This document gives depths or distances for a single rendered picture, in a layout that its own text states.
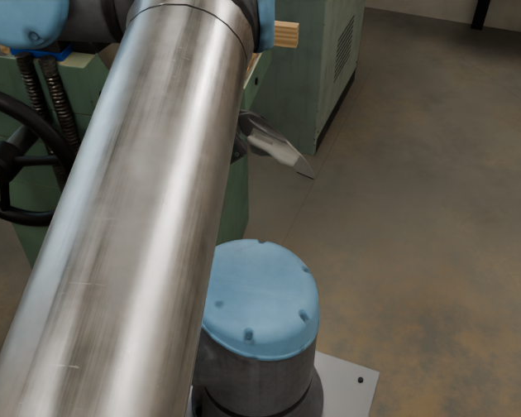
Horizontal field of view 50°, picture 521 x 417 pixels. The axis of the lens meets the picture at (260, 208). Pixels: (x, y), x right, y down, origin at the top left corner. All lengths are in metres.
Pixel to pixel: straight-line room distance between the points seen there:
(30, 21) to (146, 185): 0.21
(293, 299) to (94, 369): 0.42
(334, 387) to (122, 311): 0.66
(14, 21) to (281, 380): 0.46
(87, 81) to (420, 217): 1.41
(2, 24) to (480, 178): 2.02
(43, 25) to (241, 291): 0.34
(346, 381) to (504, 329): 1.01
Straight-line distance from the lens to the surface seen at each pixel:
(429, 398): 1.63
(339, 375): 0.88
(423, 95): 2.72
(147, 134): 0.29
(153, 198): 0.27
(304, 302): 0.62
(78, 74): 0.93
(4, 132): 1.26
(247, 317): 0.60
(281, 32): 1.06
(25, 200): 1.37
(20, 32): 0.46
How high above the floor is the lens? 1.39
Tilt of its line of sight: 44 degrees down
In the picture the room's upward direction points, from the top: straight up
